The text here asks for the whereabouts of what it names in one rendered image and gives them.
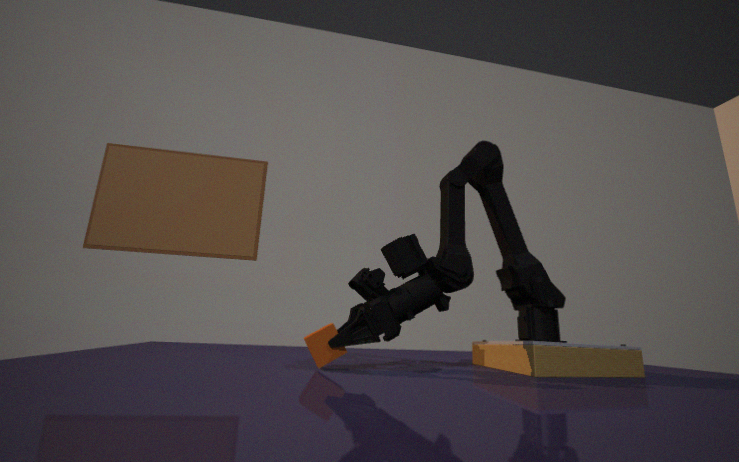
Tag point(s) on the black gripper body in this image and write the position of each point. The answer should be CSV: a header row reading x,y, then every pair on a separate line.
x,y
386,315

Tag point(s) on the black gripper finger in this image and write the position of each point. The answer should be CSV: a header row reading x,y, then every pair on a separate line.
x,y
352,317
360,331

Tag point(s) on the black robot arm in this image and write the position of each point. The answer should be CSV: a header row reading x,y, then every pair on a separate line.
x,y
523,278

